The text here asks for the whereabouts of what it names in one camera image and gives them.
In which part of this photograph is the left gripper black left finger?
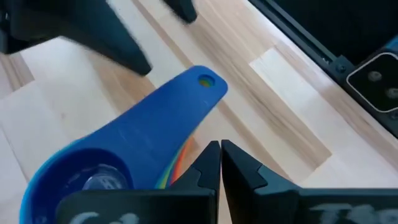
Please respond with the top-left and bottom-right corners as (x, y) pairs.
(55, 140), (221, 224)

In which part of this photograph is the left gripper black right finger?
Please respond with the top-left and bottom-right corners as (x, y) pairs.
(221, 139), (398, 224)

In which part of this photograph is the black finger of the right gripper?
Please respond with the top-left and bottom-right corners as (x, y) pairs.
(163, 0), (198, 24)
(6, 0), (153, 77)

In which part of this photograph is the yellow measuring cup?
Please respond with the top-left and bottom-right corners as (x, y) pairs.
(160, 149), (186, 189)

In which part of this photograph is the green measuring cup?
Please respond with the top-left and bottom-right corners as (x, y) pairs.
(154, 161), (175, 190)

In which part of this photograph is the large orange measuring cup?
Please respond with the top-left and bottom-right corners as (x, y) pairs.
(170, 136), (200, 187)

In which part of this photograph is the small dark blue measuring cup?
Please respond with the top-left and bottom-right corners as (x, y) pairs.
(18, 64), (229, 224)

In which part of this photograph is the grey mounting plate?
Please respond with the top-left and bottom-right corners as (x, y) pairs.
(346, 52), (398, 113)

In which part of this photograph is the black aluminium table frame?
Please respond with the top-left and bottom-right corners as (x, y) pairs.
(247, 0), (398, 139)

